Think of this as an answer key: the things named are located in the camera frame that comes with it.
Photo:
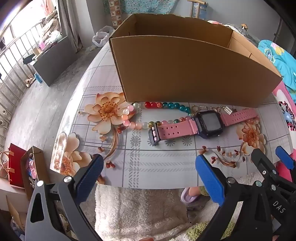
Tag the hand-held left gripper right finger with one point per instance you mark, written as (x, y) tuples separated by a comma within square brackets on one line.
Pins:
[(209, 178)]

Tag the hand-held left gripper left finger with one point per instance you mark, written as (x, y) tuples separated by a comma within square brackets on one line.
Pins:
[(90, 178)]

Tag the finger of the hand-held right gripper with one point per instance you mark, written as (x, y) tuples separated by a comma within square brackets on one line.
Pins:
[(262, 164), (285, 157)]

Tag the brown cardboard box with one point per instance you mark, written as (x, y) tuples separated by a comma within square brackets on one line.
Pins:
[(185, 69)]

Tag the purple slipper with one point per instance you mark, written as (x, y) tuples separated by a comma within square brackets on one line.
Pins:
[(190, 199)]

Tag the brown paper bag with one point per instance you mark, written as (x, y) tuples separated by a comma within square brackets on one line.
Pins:
[(39, 166)]

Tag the red gift bag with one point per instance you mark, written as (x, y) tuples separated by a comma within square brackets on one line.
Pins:
[(17, 166)]

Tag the blue cartoon blanket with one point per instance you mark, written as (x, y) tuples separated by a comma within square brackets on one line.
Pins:
[(284, 64)]

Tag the blue bottle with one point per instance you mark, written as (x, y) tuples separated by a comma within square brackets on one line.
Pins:
[(38, 78)]

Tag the grey cabinet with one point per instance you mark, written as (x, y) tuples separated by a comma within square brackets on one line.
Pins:
[(57, 62)]

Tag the grey lace pillow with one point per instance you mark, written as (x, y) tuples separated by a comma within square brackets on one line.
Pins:
[(249, 34)]

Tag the balcony railing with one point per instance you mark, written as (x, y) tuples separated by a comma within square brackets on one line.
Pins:
[(11, 76)]

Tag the small doll figurine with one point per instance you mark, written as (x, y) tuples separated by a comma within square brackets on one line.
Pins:
[(244, 26)]

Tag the white plastic bag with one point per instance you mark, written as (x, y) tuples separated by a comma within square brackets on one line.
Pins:
[(101, 37)]

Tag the grey curtain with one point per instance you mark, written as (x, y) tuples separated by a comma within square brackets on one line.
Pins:
[(69, 25)]

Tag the blue water jug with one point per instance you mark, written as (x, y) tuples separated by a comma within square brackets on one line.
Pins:
[(203, 11)]

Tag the tall checkered box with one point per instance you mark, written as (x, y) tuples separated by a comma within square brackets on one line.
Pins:
[(115, 16)]

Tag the wooden chair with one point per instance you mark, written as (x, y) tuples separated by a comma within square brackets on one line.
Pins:
[(195, 8)]

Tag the teal floral wall cloth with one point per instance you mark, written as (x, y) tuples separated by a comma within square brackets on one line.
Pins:
[(148, 5)]

